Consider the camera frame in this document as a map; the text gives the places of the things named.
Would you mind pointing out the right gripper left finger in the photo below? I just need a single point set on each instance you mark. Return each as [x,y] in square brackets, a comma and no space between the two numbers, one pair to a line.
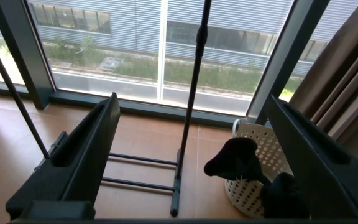
[82,155]

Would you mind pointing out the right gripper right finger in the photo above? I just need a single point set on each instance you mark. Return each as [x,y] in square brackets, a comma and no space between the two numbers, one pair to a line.
[328,183]

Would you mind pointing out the white laundry basket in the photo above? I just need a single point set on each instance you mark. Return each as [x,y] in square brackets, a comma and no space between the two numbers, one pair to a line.
[269,149]

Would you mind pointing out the heap of black clothes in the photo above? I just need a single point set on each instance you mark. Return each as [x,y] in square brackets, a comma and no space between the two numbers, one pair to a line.
[235,158]

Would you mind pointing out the black clothes rack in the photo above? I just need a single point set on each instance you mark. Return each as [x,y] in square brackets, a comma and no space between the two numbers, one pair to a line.
[194,77]

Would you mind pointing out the brown curtain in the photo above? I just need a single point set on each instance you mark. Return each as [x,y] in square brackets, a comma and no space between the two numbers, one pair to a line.
[337,62]

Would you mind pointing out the window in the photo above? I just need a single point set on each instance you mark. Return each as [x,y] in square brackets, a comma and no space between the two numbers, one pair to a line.
[20,46]

